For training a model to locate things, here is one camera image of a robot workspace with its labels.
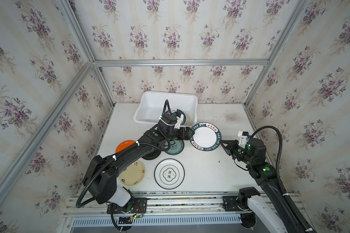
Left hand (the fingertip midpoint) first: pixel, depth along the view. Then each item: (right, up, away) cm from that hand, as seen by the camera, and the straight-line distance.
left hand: (190, 132), depth 78 cm
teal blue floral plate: (-8, -13, +16) cm, 22 cm away
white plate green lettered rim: (+9, -3, 0) cm, 9 cm away
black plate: (-22, -16, +12) cm, 30 cm away
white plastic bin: (-27, +17, +33) cm, 46 cm away
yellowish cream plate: (-32, -25, +4) cm, 41 cm away
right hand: (+17, -4, -4) cm, 18 cm away
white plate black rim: (-12, -25, +5) cm, 28 cm away
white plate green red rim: (-2, +8, +30) cm, 31 cm away
